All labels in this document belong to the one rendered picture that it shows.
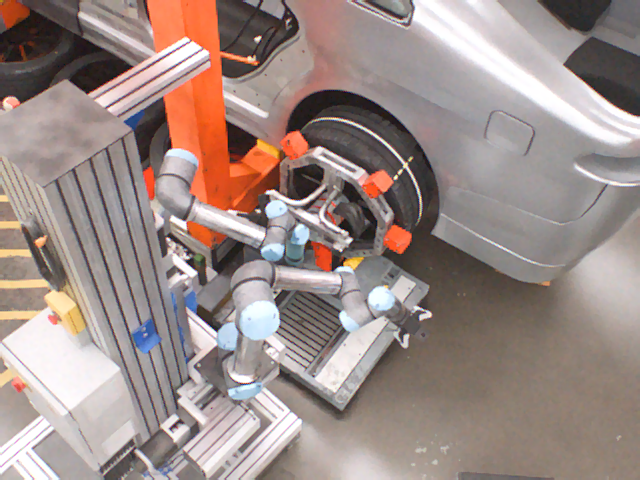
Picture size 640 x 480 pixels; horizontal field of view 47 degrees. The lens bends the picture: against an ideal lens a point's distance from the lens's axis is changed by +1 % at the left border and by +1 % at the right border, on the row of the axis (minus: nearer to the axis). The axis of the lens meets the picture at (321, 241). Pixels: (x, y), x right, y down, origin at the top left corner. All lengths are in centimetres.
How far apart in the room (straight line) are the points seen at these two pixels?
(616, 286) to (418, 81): 202
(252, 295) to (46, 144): 72
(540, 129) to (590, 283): 179
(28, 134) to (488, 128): 157
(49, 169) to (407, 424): 233
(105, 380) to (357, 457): 152
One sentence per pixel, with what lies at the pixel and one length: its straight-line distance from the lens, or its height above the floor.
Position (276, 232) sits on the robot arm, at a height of 125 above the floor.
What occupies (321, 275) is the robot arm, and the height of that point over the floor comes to 131.
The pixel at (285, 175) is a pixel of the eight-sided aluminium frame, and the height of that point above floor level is 91.
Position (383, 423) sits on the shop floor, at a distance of 354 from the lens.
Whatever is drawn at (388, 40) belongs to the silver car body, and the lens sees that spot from 270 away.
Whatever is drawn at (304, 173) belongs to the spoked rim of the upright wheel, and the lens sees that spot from 324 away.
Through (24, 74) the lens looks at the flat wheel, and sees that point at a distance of 445.
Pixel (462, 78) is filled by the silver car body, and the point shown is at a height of 160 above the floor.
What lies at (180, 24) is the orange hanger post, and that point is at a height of 176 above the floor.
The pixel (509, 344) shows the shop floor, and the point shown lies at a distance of 387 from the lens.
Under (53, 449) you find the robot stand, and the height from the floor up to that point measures 21.
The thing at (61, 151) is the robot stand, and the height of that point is 203.
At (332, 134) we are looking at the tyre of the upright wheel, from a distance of 294.
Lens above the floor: 324
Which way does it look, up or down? 53 degrees down
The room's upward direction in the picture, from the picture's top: 5 degrees clockwise
